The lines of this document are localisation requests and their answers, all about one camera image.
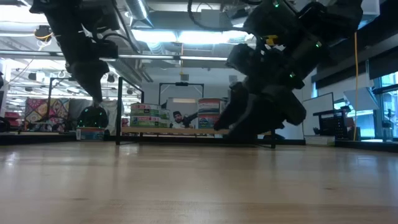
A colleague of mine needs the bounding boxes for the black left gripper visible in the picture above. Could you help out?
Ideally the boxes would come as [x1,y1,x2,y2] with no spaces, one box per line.
[67,58,110,105]

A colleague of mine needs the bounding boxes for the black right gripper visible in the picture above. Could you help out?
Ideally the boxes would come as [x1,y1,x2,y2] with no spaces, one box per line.
[214,77,307,138]

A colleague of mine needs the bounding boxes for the blue pink-striped fish can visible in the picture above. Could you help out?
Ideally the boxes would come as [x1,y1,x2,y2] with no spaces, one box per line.
[198,98,225,114]
[76,126,106,141]

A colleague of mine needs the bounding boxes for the black-framed wooden shelf rack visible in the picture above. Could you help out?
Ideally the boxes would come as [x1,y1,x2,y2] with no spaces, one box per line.
[115,76,279,149]

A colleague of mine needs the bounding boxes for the pale hanging cloth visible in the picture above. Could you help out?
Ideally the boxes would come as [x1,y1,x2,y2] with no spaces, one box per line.
[104,98,119,135]

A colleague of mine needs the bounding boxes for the person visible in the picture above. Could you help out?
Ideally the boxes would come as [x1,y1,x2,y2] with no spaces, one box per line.
[77,105,109,129]
[172,110,187,129]

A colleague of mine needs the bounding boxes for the colourful patterned quilt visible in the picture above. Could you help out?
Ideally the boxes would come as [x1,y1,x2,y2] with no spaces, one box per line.
[24,98,71,131]

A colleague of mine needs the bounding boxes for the long linear ceiling light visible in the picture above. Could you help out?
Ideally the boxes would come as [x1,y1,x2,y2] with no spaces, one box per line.
[0,49,229,62]

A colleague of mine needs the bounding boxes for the white whiteboard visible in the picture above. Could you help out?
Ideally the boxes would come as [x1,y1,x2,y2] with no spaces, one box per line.
[301,92,335,137]

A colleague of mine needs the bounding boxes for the red storage bin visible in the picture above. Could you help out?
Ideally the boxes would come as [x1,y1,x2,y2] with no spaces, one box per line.
[3,111,23,127]

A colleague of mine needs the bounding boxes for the black equipment cart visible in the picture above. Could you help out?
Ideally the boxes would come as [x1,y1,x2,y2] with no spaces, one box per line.
[312,105,354,139]

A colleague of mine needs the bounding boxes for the grey ceiling box unit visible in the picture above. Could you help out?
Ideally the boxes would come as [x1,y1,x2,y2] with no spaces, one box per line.
[200,8,225,29]

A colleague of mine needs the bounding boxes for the white angled panel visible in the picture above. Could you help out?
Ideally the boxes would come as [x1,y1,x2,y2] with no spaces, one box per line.
[343,86,379,112]

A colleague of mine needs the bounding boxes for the glass window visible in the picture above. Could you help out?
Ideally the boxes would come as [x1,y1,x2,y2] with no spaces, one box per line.
[371,72,398,138]

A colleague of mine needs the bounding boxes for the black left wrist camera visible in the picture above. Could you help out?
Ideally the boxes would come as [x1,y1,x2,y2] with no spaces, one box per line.
[95,39,120,60]

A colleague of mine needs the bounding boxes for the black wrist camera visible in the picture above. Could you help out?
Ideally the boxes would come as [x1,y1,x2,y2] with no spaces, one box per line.
[226,43,265,75]
[95,39,120,60]

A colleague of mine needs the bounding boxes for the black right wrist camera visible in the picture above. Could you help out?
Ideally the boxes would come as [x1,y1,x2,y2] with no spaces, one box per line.
[226,43,265,75]

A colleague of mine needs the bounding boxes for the black dome with yellow cable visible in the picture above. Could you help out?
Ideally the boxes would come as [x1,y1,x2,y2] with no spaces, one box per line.
[33,24,55,44]

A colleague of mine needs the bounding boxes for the black table frame rails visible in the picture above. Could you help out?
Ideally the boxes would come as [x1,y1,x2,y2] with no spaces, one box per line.
[0,132,398,154]

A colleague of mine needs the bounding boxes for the silver round air duct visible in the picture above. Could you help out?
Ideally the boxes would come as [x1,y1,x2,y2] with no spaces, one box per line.
[124,0,154,29]

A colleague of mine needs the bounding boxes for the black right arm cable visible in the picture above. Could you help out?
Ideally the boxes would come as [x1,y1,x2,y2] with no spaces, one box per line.
[187,0,249,32]

